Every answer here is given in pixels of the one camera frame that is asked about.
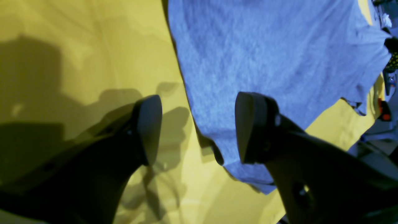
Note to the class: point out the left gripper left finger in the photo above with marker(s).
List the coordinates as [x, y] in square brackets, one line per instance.
[84, 185]

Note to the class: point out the grey t-shirt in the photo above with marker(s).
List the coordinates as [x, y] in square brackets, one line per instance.
[306, 54]

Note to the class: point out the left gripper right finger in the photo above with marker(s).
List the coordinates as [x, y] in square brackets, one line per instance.
[318, 183]

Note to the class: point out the yellow table cloth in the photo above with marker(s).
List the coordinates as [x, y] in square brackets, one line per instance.
[73, 69]

